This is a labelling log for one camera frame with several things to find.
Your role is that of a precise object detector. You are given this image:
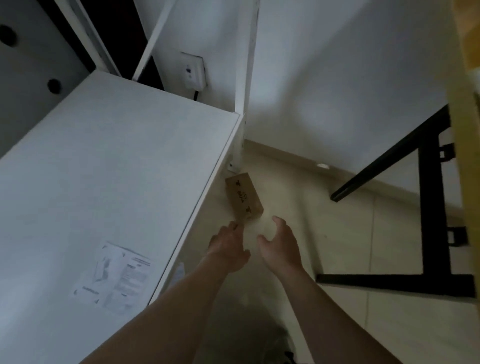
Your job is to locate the person's right hand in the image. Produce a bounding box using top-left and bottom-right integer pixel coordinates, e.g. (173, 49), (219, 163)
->
(256, 215), (305, 278)

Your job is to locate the person's left hand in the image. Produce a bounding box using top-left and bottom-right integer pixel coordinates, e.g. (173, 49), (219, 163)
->
(205, 221), (251, 274)

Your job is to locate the INS BAHA cardboard box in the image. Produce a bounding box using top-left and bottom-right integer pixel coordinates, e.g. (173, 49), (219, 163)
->
(224, 172), (265, 224)

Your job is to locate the person's right forearm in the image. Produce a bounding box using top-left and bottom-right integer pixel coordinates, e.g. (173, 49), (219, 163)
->
(275, 268), (402, 364)

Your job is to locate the person's left forearm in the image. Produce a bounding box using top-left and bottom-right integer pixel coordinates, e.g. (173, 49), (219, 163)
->
(80, 258), (233, 364)

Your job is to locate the person's grey shoe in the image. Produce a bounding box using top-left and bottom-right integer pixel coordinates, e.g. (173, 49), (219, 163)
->
(262, 326), (298, 364)

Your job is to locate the white paper label slip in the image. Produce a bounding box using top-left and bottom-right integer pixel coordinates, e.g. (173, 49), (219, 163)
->
(168, 262), (187, 290)

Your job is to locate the white printed label sticker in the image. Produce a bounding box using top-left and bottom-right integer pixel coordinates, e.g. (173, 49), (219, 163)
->
(69, 241), (153, 316)

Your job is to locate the white metal shelf rack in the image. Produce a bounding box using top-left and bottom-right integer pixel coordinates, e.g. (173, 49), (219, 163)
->
(0, 0), (262, 364)

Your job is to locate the wooden table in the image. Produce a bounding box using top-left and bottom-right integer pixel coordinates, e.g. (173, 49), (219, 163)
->
(314, 0), (480, 301)

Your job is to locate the white wall socket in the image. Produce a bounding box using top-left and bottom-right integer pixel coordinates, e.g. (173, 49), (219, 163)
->
(179, 52), (207, 91)

